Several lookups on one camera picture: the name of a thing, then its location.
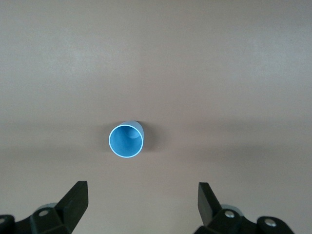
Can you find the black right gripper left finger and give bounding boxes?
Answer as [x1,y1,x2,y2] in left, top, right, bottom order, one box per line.
[0,180,89,234]

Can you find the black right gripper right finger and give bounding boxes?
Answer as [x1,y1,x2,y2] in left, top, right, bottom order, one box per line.
[196,181,293,234]

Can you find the blue plastic cup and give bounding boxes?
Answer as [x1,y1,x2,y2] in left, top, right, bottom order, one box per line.
[108,120,144,159]

